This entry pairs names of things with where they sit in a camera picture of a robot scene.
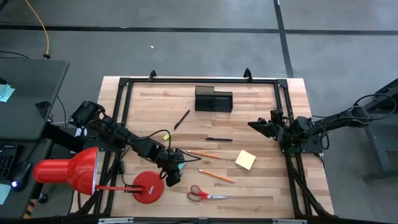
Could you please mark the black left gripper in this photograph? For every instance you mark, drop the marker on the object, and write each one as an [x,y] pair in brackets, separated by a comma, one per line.
[172,161]

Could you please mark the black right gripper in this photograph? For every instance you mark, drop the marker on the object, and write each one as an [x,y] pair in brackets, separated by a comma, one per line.
[283,132]

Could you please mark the blue sticky note pad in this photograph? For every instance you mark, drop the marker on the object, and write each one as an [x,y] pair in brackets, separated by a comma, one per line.
[182,166]

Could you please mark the green eraser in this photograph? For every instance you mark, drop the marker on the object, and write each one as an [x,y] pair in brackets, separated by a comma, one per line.
[166,137]

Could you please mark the orange pencil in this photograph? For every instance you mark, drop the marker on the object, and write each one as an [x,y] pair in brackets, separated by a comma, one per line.
[216,176]
[204,154]

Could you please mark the yellow sticky note pad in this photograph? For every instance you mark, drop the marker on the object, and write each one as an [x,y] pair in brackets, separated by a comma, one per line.
[245,160]

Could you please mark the black pen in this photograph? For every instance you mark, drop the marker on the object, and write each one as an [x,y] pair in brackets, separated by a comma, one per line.
[219,139]
[182,119]

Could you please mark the black mesh desk organizer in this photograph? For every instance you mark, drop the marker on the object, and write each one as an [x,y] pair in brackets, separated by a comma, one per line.
[205,102]

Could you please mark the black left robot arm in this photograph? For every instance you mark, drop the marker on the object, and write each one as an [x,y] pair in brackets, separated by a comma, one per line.
[140,143]

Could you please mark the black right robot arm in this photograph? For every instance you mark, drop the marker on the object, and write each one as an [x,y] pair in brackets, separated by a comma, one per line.
[335,119]

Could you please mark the red desk lamp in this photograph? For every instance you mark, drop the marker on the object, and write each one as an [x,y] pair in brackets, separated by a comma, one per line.
[77,171]

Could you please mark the white paper sheet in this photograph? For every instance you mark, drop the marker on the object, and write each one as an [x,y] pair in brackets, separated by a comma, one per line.
[81,132]

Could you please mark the black side stand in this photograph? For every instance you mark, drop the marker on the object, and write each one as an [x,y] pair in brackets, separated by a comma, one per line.
[377,146]

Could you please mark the black round knob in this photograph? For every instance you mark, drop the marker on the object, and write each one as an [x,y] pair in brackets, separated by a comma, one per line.
[42,198]

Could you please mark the black computer mouse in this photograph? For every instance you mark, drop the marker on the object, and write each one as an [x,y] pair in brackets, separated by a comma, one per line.
[20,179]

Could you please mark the dark grey desk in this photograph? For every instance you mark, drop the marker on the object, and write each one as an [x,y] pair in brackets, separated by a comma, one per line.
[21,205]

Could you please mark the grey side table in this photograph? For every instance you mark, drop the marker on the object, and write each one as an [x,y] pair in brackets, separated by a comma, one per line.
[28,93]

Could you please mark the black keyboard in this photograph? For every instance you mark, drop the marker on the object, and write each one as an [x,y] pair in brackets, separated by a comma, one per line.
[7,161]

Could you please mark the light blue paper note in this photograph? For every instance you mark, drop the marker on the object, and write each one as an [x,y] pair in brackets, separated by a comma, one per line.
[3,193]

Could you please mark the light blue paper stack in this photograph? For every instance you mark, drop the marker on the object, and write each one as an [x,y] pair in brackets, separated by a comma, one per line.
[5,93]

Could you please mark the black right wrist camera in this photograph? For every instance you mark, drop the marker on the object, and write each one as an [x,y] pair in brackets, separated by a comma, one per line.
[276,115]

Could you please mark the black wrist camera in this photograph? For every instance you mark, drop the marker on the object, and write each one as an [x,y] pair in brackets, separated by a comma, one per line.
[173,180]
[276,115]

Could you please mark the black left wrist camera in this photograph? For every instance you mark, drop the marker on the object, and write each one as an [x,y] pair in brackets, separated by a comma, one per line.
[173,180]

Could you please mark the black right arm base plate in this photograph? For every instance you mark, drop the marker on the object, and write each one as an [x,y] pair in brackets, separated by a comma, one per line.
[312,146]

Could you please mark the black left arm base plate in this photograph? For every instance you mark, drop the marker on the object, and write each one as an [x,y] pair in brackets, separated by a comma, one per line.
[102,147]

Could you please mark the silver metal bracket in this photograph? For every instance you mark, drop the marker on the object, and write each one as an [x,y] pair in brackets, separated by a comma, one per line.
[289,221]
[115,221]

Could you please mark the black corner bracket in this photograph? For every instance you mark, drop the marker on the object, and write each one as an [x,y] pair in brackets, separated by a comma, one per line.
[43,109]

